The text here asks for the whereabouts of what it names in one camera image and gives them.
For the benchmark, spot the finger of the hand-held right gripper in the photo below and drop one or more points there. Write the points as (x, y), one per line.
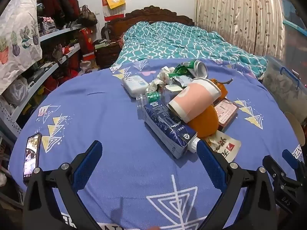
(272, 166)
(289, 158)

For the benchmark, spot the houndstooth bag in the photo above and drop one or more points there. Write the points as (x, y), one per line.
(46, 27)

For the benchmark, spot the beige leaf print curtain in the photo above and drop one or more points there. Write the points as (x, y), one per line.
(235, 16)

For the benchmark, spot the pink paper cup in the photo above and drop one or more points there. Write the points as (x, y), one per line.
(191, 98)

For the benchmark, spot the blue patterned bed sheet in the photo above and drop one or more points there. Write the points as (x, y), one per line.
(108, 115)

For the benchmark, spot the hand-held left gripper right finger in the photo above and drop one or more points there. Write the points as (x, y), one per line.
(211, 165)

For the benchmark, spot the clear bottle with green label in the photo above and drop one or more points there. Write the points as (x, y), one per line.
(151, 97)

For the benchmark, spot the crushed green can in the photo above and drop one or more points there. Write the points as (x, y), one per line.
(189, 66)

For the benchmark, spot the clear plastic storage box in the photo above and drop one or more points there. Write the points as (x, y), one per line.
(280, 86)

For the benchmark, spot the teal patterned quilt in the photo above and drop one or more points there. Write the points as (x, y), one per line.
(168, 40)

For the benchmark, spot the white tissue pack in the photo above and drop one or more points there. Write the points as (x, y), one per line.
(134, 85)

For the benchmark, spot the orange peel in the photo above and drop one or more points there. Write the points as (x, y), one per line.
(203, 122)

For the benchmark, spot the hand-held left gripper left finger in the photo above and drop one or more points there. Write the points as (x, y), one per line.
(87, 165)

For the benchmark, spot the red flat box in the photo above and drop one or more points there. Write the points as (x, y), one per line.
(226, 112)

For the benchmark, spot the crumpled white tissue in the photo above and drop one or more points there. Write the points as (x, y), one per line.
(156, 84)
(166, 73)

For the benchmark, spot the white printed paper bag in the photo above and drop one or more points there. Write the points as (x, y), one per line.
(223, 146)

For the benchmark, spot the blue plastic bin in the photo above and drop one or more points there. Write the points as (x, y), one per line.
(293, 21)

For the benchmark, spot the grey metal shelf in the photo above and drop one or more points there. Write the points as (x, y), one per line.
(60, 31)

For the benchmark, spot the dark blue milk carton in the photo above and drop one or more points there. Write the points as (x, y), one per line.
(165, 124)

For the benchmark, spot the red and yellow wall calendar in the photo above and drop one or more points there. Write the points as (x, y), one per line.
(112, 1)

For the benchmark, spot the carved wooden headboard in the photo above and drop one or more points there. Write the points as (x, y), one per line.
(153, 13)

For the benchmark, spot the brown handbag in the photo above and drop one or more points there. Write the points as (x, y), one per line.
(87, 15)

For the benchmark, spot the pile of red dark clothes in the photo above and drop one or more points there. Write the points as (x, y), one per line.
(60, 2)

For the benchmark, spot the beige round disc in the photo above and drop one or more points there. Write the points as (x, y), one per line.
(295, 128)

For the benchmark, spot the dark wooden nightstand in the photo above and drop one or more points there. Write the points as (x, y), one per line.
(106, 55)

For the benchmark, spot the black smartphone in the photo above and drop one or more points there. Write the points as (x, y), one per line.
(31, 158)

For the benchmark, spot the white plant print cloth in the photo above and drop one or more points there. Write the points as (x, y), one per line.
(19, 21)

